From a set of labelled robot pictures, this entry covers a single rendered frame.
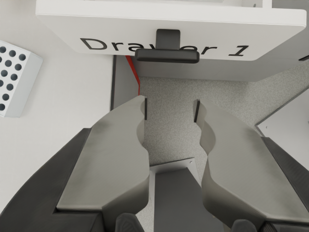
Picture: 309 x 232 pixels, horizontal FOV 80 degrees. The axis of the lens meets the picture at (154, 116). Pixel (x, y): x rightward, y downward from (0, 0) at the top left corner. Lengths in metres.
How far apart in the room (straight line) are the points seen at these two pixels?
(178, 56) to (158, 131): 0.92
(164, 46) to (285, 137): 1.16
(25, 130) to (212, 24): 0.37
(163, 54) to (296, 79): 1.25
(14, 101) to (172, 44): 0.30
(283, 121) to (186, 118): 0.55
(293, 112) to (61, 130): 1.22
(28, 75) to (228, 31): 0.34
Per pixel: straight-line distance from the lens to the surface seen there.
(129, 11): 0.22
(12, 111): 0.42
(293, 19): 0.26
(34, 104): 0.43
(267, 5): 0.30
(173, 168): 1.14
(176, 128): 1.12
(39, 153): 0.43
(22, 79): 0.41
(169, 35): 0.23
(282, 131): 1.31
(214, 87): 1.19
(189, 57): 0.22
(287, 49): 0.76
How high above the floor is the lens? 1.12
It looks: 88 degrees down
